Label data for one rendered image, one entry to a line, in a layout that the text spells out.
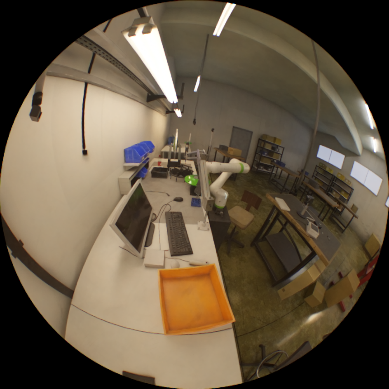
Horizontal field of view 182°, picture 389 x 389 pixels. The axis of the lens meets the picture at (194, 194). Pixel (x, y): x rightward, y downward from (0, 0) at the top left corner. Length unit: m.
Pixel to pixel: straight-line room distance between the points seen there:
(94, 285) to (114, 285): 0.14
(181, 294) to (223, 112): 6.30
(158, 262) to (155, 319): 0.35
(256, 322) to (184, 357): 1.31
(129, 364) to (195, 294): 0.58
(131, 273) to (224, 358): 0.72
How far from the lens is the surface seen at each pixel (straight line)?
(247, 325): 1.86
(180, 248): 0.85
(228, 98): 6.50
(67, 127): 0.86
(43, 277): 0.79
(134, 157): 1.46
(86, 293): 0.90
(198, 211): 1.19
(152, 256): 0.80
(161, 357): 0.77
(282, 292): 2.15
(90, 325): 0.88
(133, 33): 0.58
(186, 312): 0.73
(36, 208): 0.75
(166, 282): 0.76
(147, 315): 0.74
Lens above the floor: 1.65
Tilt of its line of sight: 30 degrees down
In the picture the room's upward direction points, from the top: 8 degrees clockwise
